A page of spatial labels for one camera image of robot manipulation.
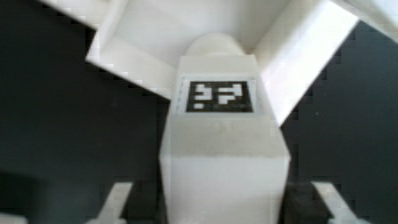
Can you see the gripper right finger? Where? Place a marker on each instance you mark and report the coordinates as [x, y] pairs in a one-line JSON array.
[[315, 206]]

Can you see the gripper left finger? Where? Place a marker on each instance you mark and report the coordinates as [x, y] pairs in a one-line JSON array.
[[129, 207]]

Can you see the white chair leg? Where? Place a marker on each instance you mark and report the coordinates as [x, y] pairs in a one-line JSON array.
[[225, 157]]

